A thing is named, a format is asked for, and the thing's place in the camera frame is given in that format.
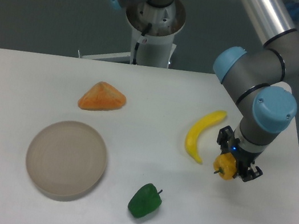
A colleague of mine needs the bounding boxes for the beige round plate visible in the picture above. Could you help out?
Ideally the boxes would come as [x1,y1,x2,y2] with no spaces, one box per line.
[25,121,107,202]

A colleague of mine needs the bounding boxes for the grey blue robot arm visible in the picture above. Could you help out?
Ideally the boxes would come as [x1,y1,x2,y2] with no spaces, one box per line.
[110,0,299,182]

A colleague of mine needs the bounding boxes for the orange triangular bread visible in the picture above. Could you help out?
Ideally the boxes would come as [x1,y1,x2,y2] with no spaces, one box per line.
[78,81,127,111]

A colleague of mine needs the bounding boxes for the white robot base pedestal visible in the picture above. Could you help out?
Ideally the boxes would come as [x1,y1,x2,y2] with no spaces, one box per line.
[79,0,186,69]

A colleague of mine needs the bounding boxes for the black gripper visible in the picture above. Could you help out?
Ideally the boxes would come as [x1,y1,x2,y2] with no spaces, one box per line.
[217,125,263,182]

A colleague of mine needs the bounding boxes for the yellow banana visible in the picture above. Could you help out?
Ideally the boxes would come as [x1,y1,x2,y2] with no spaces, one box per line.
[184,110,227,164]

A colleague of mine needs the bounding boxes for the green bell pepper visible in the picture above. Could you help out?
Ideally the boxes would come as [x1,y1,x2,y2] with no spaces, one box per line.
[127,183,162,218]

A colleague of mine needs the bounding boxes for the black cable on pedestal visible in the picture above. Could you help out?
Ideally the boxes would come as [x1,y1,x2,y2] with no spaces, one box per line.
[130,20,153,67]

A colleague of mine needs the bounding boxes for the yellow bell pepper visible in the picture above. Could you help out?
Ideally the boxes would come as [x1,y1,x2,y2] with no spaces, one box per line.
[213,153,237,181]

